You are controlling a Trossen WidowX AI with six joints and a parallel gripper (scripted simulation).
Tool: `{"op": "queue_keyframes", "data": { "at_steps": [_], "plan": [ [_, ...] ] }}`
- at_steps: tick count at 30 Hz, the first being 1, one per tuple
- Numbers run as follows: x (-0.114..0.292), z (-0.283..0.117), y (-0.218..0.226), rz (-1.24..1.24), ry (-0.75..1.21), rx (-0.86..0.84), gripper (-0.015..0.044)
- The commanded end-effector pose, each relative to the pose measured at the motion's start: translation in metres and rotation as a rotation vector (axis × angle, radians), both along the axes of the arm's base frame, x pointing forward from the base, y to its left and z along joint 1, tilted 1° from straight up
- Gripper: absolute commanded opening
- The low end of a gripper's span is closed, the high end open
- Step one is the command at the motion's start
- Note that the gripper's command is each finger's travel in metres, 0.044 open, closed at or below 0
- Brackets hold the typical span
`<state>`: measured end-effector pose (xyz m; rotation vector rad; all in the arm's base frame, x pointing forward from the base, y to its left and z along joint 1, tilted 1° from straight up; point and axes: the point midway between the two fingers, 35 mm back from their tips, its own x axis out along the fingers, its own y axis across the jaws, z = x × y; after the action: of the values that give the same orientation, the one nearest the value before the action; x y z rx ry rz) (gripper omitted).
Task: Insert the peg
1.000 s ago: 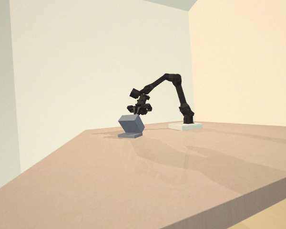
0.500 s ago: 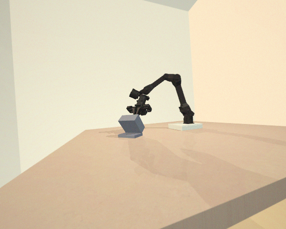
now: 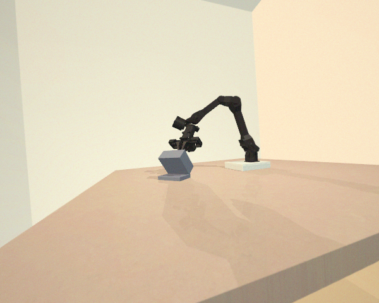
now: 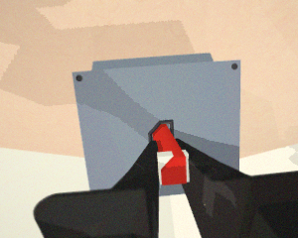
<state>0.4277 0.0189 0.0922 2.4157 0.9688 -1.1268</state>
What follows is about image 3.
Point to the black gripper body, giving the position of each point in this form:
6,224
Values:
187,136

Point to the grey sloped panel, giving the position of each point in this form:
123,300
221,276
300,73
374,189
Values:
177,164

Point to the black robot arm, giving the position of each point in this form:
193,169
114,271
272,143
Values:
234,104

